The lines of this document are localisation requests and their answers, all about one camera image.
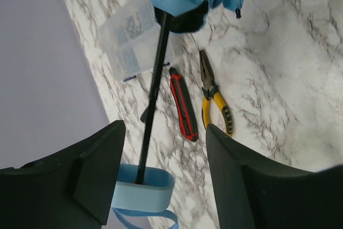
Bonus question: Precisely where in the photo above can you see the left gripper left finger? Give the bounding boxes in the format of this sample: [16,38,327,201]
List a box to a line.
[1,120,126,228]

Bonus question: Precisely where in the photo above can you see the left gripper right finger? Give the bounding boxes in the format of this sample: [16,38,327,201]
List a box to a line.
[206,124,342,228]

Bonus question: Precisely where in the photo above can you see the blue folding umbrella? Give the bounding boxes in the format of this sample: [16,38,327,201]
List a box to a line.
[112,0,243,228]

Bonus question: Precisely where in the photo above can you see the red black utility knife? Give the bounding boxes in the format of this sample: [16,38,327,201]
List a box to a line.
[169,67,199,142]

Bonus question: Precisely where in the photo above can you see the yellow black pliers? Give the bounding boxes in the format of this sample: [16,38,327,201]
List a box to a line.
[199,49,234,137]

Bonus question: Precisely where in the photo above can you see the clear plastic organizer box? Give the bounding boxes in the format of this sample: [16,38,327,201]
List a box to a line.
[99,0,161,81]

